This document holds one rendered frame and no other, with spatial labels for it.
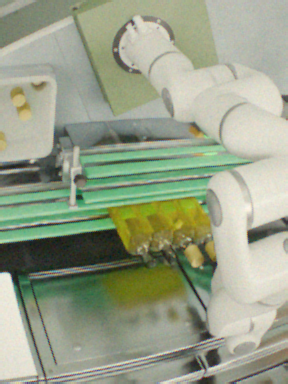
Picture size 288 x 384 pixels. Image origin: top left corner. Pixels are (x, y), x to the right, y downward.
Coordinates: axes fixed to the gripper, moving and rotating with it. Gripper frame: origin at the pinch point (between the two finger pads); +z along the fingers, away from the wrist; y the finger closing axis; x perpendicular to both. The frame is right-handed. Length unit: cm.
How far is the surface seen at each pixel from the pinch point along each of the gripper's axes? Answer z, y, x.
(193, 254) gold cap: -1.3, 1.2, 7.0
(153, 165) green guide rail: 16.1, 13.6, 16.7
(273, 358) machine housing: -23.3, -14.7, -14.8
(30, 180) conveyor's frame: 18, 5, 47
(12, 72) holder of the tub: 23, 33, 53
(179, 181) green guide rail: 20.8, 6.1, 7.8
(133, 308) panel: -6.9, -13.0, 19.7
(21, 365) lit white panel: -26, -13, 46
